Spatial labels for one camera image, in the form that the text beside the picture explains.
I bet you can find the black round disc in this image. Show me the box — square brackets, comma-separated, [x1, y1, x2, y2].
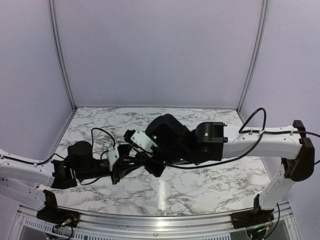
[134, 152, 147, 166]

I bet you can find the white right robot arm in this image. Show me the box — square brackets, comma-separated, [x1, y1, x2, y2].
[153, 109, 302, 224]

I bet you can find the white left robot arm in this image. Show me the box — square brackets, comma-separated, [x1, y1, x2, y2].
[0, 141, 141, 223]

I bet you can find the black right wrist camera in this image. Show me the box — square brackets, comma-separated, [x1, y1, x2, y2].
[123, 129, 136, 145]

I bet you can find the aluminium front rail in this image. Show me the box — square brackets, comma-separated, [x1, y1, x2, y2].
[14, 204, 293, 240]

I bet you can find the black earbud charging case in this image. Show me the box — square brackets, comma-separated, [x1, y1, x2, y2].
[117, 144, 132, 158]

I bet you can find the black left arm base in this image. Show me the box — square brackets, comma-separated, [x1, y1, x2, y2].
[36, 189, 80, 228]

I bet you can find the right aluminium frame post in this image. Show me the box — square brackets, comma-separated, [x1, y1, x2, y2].
[236, 0, 270, 114]

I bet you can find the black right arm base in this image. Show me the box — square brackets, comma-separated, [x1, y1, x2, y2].
[231, 194, 274, 229]

